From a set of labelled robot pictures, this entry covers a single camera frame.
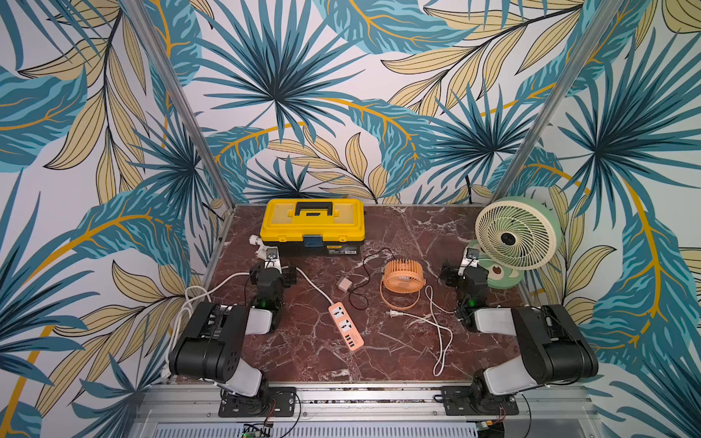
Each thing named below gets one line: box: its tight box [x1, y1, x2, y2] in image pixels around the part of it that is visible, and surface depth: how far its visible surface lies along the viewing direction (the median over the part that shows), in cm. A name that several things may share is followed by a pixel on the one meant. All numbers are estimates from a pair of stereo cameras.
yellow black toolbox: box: [260, 198, 367, 257], surface depth 94 cm
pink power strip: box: [327, 301, 365, 352], surface depth 85 cm
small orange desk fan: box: [379, 258, 427, 312], surface depth 89 cm
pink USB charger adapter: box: [337, 277, 353, 293], surface depth 97 cm
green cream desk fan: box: [466, 196, 564, 290], surface depth 83 cm
